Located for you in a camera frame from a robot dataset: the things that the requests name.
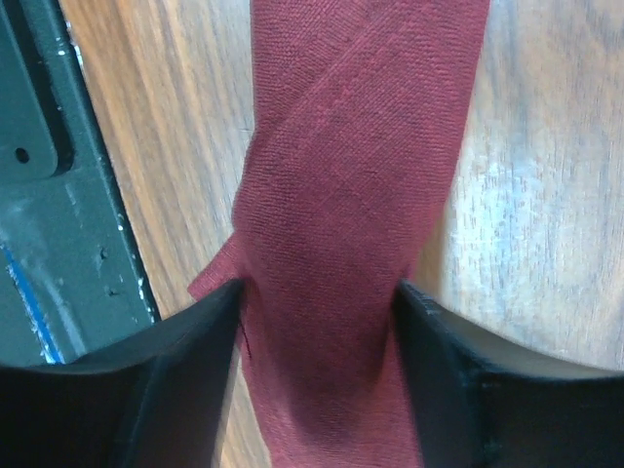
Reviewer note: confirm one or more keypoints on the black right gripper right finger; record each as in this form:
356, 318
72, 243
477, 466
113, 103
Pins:
481, 400

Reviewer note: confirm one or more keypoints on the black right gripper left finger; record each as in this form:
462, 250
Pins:
153, 399

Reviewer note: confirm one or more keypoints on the dark red cloth napkin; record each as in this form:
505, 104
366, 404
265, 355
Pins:
359, 114

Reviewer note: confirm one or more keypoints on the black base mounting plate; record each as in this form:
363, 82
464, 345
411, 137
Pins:
72, 279

